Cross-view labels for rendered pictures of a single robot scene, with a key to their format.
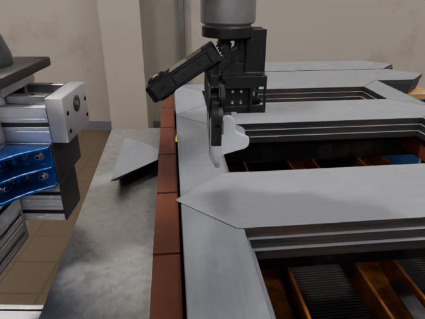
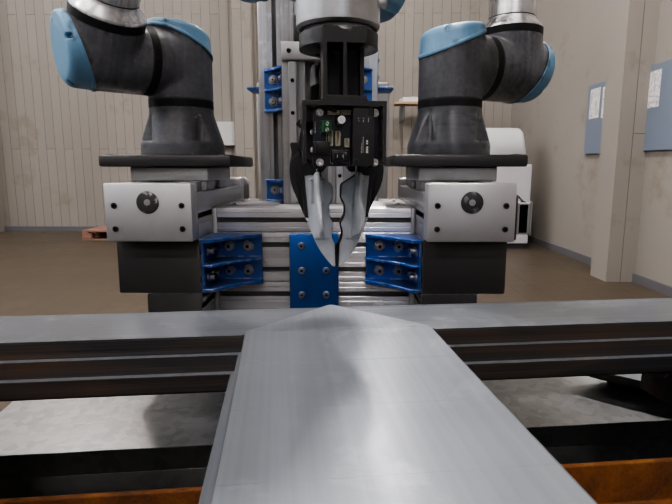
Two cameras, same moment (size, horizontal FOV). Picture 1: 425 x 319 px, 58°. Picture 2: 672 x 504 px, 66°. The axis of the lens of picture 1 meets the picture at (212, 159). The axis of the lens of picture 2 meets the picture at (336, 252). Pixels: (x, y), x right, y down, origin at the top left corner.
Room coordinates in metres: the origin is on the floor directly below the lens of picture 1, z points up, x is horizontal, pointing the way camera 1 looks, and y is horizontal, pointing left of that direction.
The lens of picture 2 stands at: (0.55, -0.51, 1.02)
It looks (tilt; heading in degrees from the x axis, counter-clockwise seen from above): 9 degrees down; 90
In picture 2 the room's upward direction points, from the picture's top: straight up
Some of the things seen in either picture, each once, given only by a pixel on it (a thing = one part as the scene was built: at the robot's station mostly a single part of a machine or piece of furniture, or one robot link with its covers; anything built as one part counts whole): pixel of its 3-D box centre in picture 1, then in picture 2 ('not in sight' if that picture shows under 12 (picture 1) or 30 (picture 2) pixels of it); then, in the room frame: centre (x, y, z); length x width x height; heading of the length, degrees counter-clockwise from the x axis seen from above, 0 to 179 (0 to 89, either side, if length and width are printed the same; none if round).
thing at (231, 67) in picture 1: (232, 70); (339, 104); (0.55, -0.03, 1.07); 0.09 x 0.08 x 0.12; 96
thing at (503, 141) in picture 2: not in sight; (495, 187); (2.63, 6.33, 0.76); 0.77 x 0.68 x 1.52; 89
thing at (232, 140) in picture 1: (229, 143); (322, 221); (0.53, -0.03, 0.97); 0.06 x 0.03 x 0.09; 96
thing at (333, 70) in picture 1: (319, 77); not in sight; (1.62, -0.46, 0.82); 0.80 x 0.40 x 0.06; 96
